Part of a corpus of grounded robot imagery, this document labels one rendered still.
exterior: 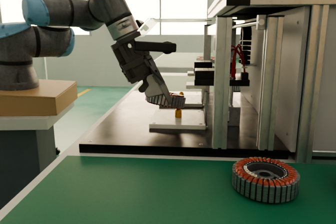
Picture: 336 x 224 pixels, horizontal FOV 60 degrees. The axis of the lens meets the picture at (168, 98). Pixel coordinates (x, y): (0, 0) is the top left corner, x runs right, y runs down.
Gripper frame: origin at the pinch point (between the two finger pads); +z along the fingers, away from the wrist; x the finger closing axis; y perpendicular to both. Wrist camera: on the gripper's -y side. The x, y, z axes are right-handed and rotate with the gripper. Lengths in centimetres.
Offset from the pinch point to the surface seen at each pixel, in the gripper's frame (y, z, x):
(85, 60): 24, -25, -513
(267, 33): -19.7, -8.2, 26.7
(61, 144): 75, 38, -203
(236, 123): -13.1, 13.5, 8.2
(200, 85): -9.2, 0.1, 5.2
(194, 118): -4.3, 8.4, 2.4
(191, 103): -9.8, 9.2, -15.0
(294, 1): -25.0, -11.9, 30.1
